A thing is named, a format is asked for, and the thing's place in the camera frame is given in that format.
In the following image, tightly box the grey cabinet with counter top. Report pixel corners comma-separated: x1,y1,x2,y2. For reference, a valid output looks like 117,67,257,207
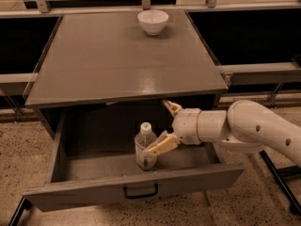
22,8,230,139

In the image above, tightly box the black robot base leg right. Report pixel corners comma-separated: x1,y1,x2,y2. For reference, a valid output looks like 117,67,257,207
260,151,301,216

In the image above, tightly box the grey open top drawer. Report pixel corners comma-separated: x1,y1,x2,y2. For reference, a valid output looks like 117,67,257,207
24,100,244,212

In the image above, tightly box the clear plastic water bottle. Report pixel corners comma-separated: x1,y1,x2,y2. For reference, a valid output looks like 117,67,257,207
135,122,157,170

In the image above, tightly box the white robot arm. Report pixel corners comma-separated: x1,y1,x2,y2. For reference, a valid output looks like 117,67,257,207
143,100,301,167

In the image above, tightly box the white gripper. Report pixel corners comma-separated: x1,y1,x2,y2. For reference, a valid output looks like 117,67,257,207
143,100,201,157

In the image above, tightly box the white ceramic bowl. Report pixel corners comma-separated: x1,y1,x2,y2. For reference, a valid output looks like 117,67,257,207
137,9,169,35

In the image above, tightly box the black drawer handle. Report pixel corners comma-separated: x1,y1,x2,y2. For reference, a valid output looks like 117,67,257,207
123,184,159,200

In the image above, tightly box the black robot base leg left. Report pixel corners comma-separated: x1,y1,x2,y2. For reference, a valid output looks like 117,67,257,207
8,197,33,226

